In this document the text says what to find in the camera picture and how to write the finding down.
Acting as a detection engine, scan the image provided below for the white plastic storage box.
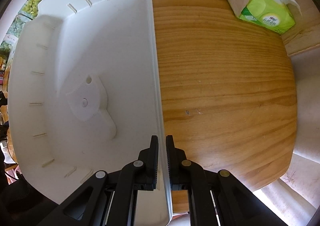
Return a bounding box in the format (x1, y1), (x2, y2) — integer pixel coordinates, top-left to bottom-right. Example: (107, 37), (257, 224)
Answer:
(7, 0), (174, 226)

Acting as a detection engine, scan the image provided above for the green tissue pack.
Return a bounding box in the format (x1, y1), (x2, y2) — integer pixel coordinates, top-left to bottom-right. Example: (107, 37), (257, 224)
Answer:
(227, 0), (301, 34)

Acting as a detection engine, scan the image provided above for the grape poster sheet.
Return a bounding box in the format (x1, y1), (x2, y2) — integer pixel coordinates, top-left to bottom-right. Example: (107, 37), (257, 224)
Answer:
(0, 0), (93, 59)

